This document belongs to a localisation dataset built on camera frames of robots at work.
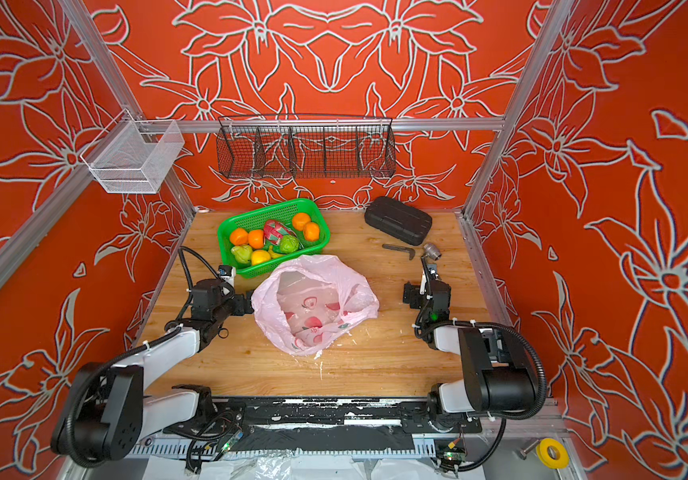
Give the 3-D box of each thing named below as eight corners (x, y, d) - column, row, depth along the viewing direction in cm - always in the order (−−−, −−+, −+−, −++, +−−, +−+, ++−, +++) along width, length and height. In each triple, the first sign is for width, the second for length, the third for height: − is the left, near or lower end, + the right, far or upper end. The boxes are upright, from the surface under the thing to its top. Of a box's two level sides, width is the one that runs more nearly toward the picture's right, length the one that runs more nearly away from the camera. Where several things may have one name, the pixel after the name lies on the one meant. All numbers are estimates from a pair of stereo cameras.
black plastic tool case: (360, 221, 118) (361, 210, 114) (380, 200, 126) (382, 189, 122) (416, 250, 109) (419, 240, 104) (434, 226, 116) (438, 215, 112)
